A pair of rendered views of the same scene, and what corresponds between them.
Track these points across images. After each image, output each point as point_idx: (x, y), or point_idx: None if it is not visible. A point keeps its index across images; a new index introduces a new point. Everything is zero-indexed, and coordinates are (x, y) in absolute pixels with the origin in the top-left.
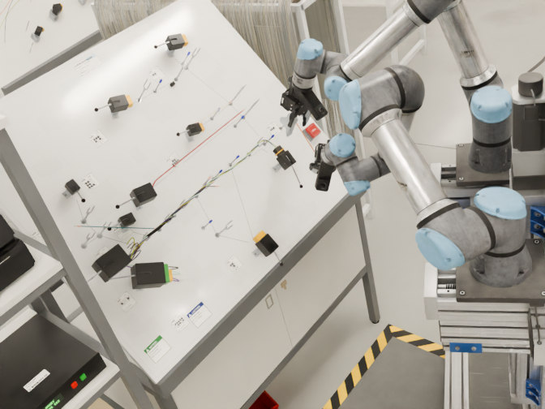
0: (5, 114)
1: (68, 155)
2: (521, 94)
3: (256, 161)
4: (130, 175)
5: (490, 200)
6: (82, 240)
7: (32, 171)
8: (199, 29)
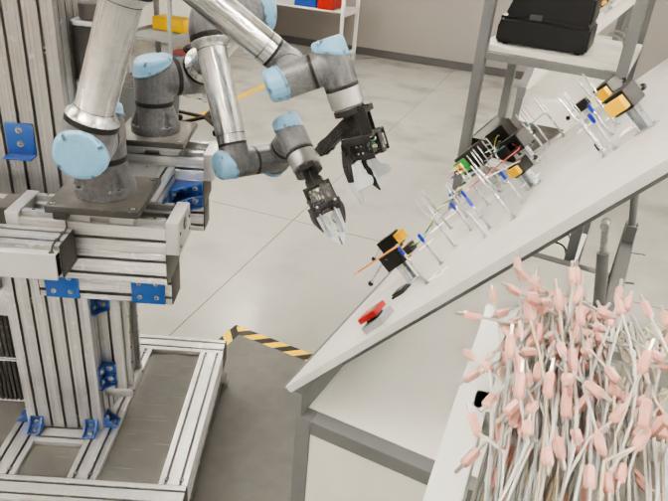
0: None
1: None
2: None
3: (442, 256)
4: (559, 151)
5: (160, 55)
6: (554, 141)
7: None
8: (646, 149)
